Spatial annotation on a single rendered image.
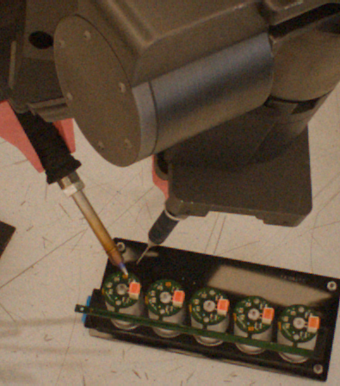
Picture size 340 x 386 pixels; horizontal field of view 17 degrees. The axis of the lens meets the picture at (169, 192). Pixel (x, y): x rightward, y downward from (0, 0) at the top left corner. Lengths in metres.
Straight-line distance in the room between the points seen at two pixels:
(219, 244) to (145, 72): 0.42
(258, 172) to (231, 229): 0.29
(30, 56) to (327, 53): 0.11
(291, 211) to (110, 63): 0.15
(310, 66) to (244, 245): 0.36
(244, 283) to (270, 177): 0.26
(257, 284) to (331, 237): 0.07
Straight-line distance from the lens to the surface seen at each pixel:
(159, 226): 0.61
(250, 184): 0.49
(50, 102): 0.47
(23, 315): 0.77
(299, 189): 0.50
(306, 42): 0.41
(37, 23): 0.44
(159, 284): 0.70
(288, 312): 0.69
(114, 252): 0.69
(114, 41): 0.36
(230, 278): 0.75
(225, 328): 0.71
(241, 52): 0.39
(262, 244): 0.77
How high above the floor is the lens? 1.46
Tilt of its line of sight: 65 degrees down
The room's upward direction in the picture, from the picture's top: 7 degrees counter-clockwise
